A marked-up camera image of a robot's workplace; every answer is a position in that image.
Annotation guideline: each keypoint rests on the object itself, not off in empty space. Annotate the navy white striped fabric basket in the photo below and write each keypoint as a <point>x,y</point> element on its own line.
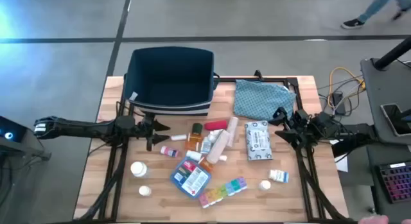
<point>168,79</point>

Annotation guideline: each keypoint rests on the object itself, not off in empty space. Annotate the rainbow weekly pill organizer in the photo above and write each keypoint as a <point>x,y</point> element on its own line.
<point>223,192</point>

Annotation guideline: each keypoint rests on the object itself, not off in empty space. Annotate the person's hand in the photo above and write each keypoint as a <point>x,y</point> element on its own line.
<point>374,220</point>

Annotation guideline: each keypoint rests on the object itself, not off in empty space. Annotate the small white blue-label bottle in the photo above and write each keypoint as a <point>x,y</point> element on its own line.
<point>206,146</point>

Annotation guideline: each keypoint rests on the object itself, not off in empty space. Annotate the white plastic bottle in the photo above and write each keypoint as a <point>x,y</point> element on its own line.
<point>193,155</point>

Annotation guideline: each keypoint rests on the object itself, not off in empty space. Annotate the black pole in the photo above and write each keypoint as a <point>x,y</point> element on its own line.
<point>393,54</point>

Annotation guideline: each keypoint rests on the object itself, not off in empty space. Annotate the person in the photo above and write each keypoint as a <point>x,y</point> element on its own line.
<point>369,13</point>

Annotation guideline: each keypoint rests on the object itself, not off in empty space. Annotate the small white round bottle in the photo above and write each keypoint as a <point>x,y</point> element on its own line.
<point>144,190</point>

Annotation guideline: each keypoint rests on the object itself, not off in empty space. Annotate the patterned blue white cloth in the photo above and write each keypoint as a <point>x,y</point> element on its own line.
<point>258,140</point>

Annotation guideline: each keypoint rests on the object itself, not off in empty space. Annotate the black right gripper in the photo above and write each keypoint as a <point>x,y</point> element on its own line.
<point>298,131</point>

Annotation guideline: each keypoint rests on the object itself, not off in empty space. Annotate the red bandage roll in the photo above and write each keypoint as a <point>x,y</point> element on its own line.
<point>216,125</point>

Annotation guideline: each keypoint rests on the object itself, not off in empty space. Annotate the dark green bandage roll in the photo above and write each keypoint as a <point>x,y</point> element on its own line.
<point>197,128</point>

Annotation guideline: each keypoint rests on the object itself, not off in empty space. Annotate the black metal table frame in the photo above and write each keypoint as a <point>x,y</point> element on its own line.
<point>298,92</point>

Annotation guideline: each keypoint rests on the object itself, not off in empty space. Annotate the labelled amber pill bottle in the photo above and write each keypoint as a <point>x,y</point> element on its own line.
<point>206,164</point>

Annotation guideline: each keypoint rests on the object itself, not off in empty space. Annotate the blue first aid kit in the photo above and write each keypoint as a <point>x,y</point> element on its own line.
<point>190,178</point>

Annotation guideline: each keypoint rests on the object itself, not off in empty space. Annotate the tan elastic bandage roll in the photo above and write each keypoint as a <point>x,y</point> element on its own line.
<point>218,148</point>

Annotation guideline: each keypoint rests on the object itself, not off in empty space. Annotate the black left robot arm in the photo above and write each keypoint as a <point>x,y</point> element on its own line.
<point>80,129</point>

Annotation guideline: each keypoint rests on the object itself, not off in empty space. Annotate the grey side desk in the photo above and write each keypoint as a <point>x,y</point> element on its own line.
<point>375,89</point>

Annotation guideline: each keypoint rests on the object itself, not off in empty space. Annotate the black tablet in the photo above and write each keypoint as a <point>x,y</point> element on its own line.
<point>395,119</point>

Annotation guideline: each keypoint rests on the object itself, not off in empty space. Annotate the pale wrapped gauze roll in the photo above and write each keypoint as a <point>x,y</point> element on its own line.
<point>232,131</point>

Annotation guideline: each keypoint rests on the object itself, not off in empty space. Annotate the white bottle blue label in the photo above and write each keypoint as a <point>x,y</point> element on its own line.
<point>278,176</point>

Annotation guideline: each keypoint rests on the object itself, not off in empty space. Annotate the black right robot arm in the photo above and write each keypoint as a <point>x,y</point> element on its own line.
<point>353,132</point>

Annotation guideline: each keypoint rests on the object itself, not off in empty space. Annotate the backlit rainbow keyboard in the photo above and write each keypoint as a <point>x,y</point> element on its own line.
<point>398,182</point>

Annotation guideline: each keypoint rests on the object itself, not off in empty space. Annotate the black power adapter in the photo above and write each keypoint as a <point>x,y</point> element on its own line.
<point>339,103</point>

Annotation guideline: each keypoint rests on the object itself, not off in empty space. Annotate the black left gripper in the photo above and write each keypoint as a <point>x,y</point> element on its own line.
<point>150,131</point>

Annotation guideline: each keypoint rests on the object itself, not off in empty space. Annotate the large white-lidded jar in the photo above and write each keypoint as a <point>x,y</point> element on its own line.
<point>138,169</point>

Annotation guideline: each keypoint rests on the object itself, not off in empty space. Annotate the blue patterned fabric pouch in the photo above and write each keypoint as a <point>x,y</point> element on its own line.
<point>263,100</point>

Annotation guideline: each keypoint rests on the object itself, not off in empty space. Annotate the white paper sheet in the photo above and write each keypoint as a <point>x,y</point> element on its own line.
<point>342,161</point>

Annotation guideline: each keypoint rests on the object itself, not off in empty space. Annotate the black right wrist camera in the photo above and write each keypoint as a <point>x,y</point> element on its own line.
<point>301,115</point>

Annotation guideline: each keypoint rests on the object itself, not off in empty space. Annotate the small pink-label bottle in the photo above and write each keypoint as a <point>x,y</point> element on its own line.
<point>169,151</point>

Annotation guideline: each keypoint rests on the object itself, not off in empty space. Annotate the small white dropper bottle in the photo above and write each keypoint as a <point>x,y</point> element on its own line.
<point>214,134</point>

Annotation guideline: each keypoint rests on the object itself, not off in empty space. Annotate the black control box blue light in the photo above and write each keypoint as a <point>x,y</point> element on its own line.
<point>11,132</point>

